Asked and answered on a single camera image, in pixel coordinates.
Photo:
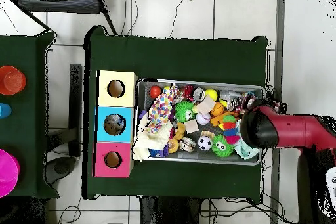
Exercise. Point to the shallow mesh bin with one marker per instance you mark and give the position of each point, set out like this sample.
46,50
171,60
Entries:
143,88

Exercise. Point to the cream knitted cloth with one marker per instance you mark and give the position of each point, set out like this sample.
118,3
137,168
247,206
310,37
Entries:
155,140

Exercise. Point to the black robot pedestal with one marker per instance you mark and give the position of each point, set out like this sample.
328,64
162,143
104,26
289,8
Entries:
168,212

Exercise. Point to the small orange basketball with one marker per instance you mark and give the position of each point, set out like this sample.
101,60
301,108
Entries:
217,109

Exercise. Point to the long polka dot cloth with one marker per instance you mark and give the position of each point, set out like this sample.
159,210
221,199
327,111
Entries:
162,108

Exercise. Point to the mint green fuzzy cloth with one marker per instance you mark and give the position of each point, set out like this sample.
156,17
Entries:
245,150

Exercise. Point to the crushed bottle with blue label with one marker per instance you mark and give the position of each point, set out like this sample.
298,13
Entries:
120,122

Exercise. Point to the yellow ball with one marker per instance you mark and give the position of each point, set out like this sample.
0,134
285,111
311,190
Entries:
211,94

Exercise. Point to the magenta plastic bowl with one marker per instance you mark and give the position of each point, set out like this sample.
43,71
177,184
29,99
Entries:
8,174

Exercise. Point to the dark green table cloth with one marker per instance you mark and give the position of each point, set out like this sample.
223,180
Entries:
170,58

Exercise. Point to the wooden box with three holes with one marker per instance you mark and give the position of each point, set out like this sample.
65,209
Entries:
105,98

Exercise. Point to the dark office chair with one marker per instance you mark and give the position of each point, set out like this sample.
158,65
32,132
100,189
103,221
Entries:
60,3

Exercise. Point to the green side table cloth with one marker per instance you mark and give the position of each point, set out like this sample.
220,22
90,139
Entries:
29,55

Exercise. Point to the orange ball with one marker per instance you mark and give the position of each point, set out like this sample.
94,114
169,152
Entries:
155,92

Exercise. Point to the silver topped drink can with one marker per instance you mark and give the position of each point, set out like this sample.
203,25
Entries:
199,94

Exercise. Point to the blue plastic cup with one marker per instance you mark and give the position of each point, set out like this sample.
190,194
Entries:
4,111

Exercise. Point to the small soccer ball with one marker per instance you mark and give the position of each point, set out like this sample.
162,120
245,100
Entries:
204,143

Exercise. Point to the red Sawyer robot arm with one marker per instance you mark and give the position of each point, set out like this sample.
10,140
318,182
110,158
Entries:
294,132

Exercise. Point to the orange ribbed plastic cup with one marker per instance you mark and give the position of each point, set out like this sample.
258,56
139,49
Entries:
11,80

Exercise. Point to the plain wooden block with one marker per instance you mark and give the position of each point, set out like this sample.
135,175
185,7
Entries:
206,104

